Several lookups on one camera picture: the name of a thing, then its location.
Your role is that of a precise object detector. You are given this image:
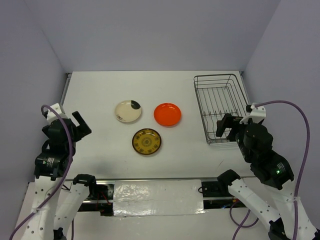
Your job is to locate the wire dish rack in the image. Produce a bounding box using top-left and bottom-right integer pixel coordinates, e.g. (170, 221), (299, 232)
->
(193, 73), (249, 145)

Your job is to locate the cream plate with black mark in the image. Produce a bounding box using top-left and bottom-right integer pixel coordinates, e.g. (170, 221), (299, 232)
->
(114, 100), (142, 123)

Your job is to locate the orange plate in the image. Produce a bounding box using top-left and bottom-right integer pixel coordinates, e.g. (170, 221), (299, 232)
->
(153, 102), (182, 127)

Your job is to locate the yellow patterned plate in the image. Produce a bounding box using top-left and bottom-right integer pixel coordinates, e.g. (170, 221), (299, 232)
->
(131, 128), (162, 156)

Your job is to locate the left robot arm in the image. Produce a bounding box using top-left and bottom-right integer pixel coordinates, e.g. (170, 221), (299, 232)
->
(16, 109), (98, 240)

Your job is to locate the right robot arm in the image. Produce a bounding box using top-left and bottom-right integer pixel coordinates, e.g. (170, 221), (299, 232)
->
(216, 113), (320, 240)

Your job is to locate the silver foil tape sheet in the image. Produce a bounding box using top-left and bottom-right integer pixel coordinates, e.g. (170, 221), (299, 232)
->
(112, 179), (206, 217)

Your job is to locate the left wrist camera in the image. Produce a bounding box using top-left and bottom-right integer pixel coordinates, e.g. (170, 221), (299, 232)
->
(46, 103), (68, 125)

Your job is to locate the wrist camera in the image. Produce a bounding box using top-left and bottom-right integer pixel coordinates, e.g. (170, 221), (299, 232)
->
(46, 103), (68, 125)
(240, 103), (266, 125)

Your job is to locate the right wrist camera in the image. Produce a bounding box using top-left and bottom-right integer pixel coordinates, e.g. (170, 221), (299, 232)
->
(240, 103), (266, 125)

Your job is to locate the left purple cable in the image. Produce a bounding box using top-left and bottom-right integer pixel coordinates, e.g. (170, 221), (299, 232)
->
(8, 104), (75, 240)

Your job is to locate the purple cable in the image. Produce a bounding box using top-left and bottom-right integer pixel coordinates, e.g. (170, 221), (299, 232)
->
(8, 104), (75, 240)
(229, 99), (311, 240)

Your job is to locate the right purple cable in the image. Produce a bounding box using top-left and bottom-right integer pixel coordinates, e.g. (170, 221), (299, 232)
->
(229, 99), (311, 240)

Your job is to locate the metal base rail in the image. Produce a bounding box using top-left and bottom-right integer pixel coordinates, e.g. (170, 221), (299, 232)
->
(59, 177), (253, 217)

